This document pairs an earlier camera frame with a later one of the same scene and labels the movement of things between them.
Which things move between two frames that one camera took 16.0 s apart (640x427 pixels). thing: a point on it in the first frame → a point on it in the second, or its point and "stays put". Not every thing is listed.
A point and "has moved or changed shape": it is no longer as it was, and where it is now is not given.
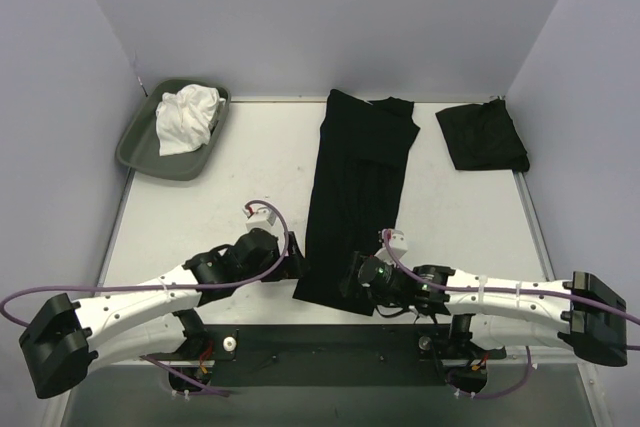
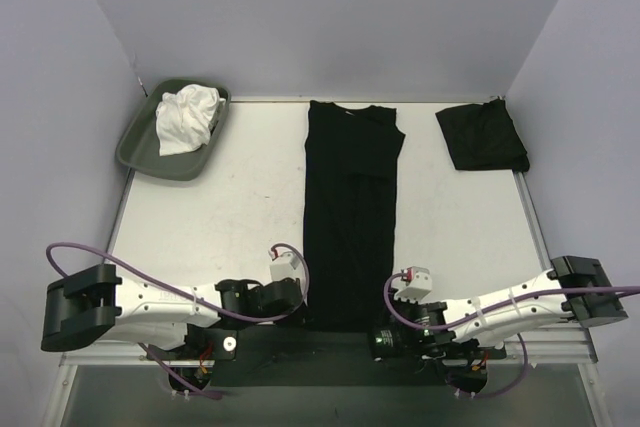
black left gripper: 291,257 → 292,312
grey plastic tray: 139,148 stays put
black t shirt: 355,188 has moved or changed shape
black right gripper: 351,274 → 400,317
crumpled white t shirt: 185,119 stays put
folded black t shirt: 482,137 stays put
